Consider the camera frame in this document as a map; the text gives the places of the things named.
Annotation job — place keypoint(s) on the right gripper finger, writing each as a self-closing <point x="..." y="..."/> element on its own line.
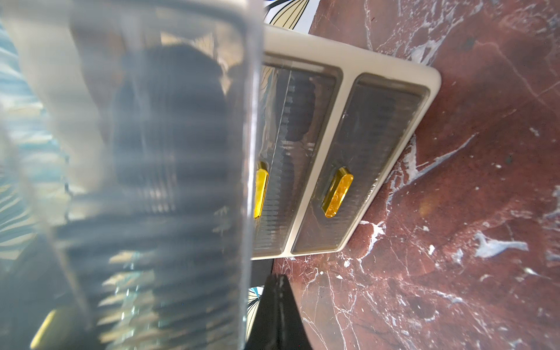
<point x="278" y="324"/>

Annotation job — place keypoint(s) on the beige drawer organizer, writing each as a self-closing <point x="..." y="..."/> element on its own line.
<point x="291" y="50"/>

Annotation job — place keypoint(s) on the clear bottom drawer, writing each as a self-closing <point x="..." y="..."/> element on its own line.
<point x="377" y="115"/>

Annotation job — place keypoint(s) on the clear middle drawer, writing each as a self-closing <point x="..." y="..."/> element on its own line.
<point x="294" y="106"/>

